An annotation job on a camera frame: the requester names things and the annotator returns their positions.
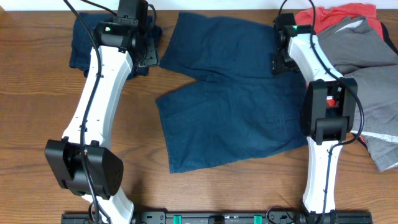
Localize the navy blue shorts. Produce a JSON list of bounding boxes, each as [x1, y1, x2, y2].
[[156, 12, 307, 173]]

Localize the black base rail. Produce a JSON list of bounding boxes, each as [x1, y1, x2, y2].
[[60, 205, 374, 224]]

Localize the red orange shirt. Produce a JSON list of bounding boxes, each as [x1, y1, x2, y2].
[[294, 2, 385, 108]]

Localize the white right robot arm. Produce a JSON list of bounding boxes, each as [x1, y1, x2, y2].
[[272, 13, 357, 223]]

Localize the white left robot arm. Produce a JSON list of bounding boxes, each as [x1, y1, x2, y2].
[[45, 1, 159, 223]]

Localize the grey shorts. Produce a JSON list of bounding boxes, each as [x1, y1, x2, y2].
[[317, 17, 397, 172]]

